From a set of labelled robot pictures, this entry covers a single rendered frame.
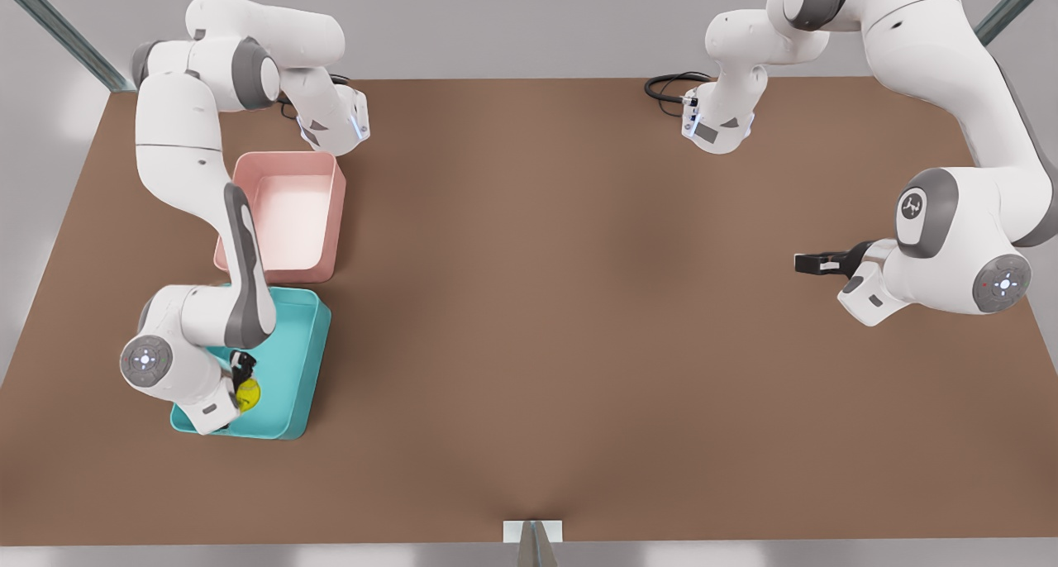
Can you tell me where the teal plastic tray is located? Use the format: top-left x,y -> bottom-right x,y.
170,284 -> 332,441

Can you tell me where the pink plastic tray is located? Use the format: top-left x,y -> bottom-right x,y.
213,151 -> 347,284

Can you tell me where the black cable loop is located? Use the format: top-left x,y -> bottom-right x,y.
644,72 -> 715,119
276,74 -> 351,122

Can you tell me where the silver frame post with foot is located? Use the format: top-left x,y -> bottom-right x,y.
503,519 -> 564,567

